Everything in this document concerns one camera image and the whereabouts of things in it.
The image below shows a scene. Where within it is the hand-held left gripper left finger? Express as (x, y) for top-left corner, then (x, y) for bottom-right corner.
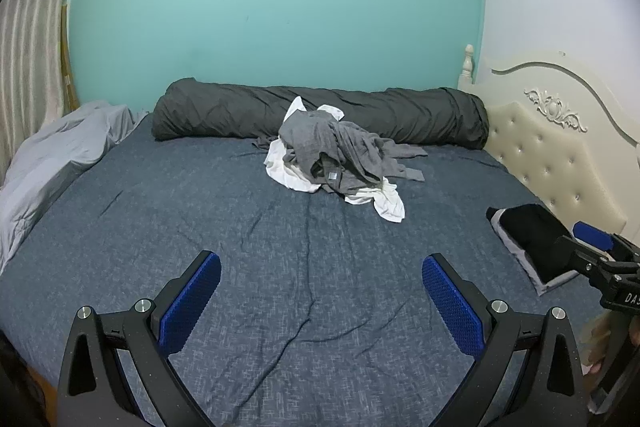
(56, 250), (222, 427)

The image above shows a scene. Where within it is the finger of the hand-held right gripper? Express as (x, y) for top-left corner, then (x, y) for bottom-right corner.
(552, 234), (606, 282)
(573, 221), (640, 261)

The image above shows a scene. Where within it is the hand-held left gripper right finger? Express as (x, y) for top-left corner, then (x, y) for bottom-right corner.
(421, 253), (587, 427)

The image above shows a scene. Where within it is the grey knit sweater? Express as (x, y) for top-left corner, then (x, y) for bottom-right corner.
(278, 109), (401, 198)

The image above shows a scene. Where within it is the person's right hand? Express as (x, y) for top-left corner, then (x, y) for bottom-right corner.
(581, 308), (618, 377)

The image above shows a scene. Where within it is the bed with blue-grey sheet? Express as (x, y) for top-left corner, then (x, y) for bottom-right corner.
(0, 112), (621, 427)

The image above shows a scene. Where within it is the cream tufted headboard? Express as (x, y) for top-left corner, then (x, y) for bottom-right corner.
(457, 44), (640, 243)

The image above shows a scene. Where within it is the white shirt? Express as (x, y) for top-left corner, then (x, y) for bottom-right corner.
(263, 96), (346, 194)

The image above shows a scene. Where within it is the dark grey rolled duvet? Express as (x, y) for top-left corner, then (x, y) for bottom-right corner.
(151, 78), (490, 151)

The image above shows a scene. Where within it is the light grey blanket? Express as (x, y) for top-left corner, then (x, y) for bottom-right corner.
(0, 102), (148, 273)

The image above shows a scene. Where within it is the beige striped curtain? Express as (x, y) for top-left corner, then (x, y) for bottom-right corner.
(0, 0), (96, 178)

